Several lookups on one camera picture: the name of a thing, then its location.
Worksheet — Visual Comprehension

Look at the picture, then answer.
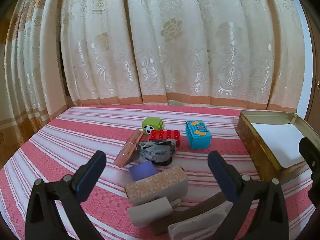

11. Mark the gold tin box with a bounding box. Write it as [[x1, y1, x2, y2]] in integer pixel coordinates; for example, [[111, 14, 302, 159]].
[[235, 110, 320, 183]]

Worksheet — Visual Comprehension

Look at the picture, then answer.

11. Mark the green toy brick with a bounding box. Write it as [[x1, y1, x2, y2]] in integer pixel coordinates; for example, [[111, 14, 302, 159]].
[[142, 117, 164, 134]]

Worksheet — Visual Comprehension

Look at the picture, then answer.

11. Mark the purple block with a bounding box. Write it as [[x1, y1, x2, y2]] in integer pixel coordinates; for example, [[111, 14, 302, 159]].
[[129, 161, 158, 182]]

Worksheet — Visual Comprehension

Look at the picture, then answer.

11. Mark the beige patterned box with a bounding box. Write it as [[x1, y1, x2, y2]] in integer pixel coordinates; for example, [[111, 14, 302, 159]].
[[125, 166, 189, 205]]

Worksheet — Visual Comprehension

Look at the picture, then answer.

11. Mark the blue toy brick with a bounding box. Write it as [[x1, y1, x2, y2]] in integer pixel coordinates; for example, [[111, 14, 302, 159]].
[[185, 120, 212, 150]]

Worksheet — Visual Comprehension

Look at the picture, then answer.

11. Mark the cream floral curtain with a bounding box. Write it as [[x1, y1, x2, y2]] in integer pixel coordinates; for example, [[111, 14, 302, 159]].
[[0, 0, 308, 137]]

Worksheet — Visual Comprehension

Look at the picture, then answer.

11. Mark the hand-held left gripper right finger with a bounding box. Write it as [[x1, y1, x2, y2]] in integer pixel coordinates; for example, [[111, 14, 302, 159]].
[[207, 151, 292, 240]]

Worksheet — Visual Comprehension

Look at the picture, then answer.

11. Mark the brown wooden block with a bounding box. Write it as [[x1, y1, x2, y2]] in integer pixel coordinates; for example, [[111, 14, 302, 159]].
[[150, 191, 233, 235]]

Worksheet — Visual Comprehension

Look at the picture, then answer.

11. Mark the copper rectangular case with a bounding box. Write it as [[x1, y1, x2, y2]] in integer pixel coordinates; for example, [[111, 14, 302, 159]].
[[113, 129, 143, 167]]

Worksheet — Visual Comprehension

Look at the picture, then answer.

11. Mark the pink striped bed cover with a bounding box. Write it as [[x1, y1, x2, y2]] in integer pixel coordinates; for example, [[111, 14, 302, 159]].
[[0, 104, 320, 240]]

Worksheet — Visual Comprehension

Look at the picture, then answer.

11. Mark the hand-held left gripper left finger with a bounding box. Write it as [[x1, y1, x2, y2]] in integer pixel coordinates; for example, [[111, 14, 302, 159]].
[[24, 151, 107, 240]]

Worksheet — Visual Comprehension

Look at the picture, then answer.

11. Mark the brown wooden door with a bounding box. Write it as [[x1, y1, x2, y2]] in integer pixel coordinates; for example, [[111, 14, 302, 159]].
[[304, 12, 320, 130]]

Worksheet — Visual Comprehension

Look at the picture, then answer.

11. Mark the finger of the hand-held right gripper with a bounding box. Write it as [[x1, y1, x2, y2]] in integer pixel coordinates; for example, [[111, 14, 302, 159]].
[[299, 137, 320, 207]]

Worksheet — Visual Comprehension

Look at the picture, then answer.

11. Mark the red toy brick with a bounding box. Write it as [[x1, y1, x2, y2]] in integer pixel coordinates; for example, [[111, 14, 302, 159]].
[[149, 129, 181, 146]]

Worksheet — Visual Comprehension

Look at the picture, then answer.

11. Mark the grey stone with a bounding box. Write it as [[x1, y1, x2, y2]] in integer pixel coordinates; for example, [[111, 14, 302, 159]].
[[136, 139, 177, 166]]

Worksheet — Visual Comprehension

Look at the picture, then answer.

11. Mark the grey cylinder block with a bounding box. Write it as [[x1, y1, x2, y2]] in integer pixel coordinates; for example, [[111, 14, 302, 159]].
[[127, 196, 180, 228]]

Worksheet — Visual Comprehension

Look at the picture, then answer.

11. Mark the white paper sheet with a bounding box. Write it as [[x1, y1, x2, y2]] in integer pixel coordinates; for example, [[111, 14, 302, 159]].
[[250, 123, 308, 168]]

